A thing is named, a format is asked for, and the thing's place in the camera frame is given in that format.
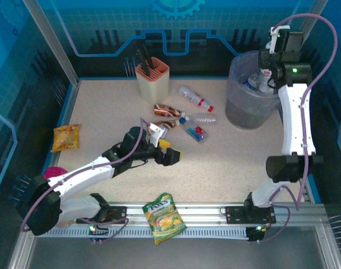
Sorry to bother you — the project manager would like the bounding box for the yellow snack bag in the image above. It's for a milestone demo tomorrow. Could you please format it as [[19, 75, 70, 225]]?
[[51, 124, 81, 153]]

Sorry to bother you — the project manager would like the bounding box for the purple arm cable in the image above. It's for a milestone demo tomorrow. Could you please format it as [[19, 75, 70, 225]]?
[[20, 117, 149, 233], [254, 13, 339, 244]]

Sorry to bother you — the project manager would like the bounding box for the clear bottle with red cap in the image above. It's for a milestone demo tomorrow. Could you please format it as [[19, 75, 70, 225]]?
[[178, 85, 215, 113]]

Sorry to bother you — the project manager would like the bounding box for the cream and orange knife block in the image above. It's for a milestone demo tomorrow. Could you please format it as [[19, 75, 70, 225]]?
[[135, 57, 171, 109]]

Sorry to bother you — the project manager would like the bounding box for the translucent purple trash bin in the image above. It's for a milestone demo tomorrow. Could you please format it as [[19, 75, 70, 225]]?
[[225, 50, 282, 130]]

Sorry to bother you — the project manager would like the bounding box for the green candy bag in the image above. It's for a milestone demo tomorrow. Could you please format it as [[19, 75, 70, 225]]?
[[142, 192, 187, 245]]

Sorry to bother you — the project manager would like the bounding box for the white slotted cable duct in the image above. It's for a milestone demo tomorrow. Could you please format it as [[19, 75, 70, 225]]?
[[47, 226, 250, 239]]

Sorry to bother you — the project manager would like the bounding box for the clear plastic bottle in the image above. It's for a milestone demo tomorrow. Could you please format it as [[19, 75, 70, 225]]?
[[185, 112, 218, 126]]

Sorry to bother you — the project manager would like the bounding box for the aluminium mounting rail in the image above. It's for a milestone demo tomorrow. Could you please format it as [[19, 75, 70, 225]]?
[[72, 201, 328, 229]]

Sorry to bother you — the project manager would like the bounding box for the black handled knife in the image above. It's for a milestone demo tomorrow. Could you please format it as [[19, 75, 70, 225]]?
[[136, 48, 152, 77], [142, 44, 157, 70]]

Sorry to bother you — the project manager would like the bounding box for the pink round lid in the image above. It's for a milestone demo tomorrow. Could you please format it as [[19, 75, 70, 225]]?
[[44, 166, 68, 180]]

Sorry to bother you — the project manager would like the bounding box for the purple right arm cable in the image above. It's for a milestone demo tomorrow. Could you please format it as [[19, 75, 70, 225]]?
[[254, 13, 339, 244]]

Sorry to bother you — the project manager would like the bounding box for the aluminium frame post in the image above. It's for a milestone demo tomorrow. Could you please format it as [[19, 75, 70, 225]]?
[[301, 0, 328, 39], [22, 0, 81, 86]]

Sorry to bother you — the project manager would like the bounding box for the black connector block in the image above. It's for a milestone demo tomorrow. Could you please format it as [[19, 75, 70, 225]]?
[[246, 225, 269, 244], [87, 224, 109, 245]]

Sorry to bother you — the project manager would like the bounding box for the clear case with toothbrushes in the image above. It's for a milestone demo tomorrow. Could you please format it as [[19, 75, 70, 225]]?
[[184, 122, 209, 143]]

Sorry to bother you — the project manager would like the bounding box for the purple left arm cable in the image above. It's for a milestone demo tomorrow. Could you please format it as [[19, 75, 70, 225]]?
[[20, 117, 149, 233]]

